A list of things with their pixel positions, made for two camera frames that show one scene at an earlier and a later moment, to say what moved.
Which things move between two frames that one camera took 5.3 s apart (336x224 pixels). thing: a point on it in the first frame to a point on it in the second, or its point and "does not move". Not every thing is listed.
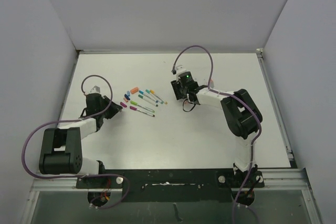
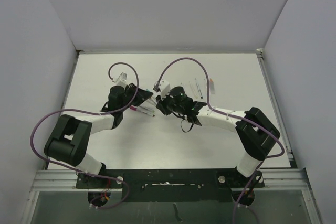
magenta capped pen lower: (135, 108) does not move
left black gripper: (114, 109) to (141, 95)
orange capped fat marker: (211, 83) does not move
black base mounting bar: (174, 185) does not move
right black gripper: (177, 85) to (161, 105)
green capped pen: (133, 103) does not move
